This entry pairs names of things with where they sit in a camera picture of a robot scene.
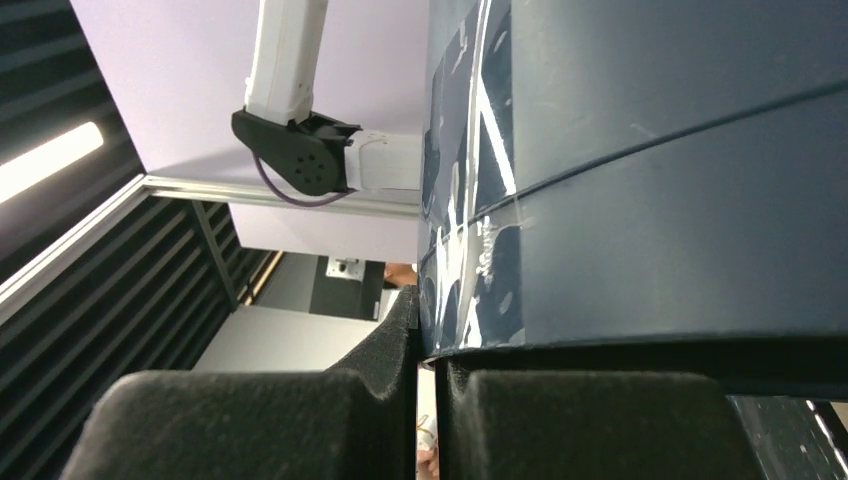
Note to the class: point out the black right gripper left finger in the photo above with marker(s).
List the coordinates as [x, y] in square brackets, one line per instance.
[354, 420]

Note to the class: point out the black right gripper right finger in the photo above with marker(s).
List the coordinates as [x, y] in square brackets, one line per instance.
[509, 424]

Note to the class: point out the black cylindrical bucket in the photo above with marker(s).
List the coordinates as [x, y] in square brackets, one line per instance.
[646, 186]

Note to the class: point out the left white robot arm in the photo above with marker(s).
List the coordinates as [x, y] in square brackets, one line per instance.
[305, 158]

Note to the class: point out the white device on far wall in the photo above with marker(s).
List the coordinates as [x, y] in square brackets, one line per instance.
[345, 269]

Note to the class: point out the aluminium rail base frame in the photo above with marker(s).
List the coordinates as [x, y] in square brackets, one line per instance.
[145, 203]

